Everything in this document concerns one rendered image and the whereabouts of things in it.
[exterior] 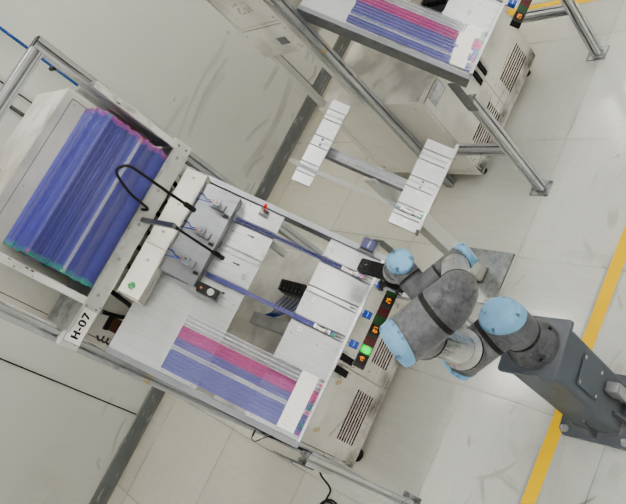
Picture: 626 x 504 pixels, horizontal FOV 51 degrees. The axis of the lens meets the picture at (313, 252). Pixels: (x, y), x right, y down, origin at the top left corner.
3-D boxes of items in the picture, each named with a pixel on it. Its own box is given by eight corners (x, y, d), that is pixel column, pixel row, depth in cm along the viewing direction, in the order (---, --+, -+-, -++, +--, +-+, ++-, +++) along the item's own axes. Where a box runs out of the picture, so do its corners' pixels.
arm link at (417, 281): (451, 291, 182) (426, 260, 184) (420, 316, 185) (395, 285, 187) (455, 289, 189) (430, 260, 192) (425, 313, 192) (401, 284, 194)
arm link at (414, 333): (510, 355, 186) (445, 328, 141) (468, 386, 190) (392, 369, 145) (484, 321, 192) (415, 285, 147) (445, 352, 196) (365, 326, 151)
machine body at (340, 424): (426, 324, 294) (342, 259, 256) (361, 473, 277) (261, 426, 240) (331, 299, 343) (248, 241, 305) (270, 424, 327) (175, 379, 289)
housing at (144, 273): (214, 189, 240) (208, 175, 226) (148, 309, 229) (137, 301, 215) (195, 180, 241) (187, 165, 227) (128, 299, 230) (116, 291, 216)
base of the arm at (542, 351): (565, 324, 189) (551, 310, 183) (551, 373, 185) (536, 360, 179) (517, 318, 200) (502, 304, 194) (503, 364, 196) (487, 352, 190)
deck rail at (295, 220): (385, 261, 232) (386, 256, 226) (382, 266, 231) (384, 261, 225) (206, 179, 240) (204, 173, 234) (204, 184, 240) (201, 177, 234)
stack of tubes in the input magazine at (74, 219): (169, 154, 219) (102, 104, 203) (90, 289, 207) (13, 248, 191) (152, 154, 229) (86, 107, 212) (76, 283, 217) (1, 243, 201)
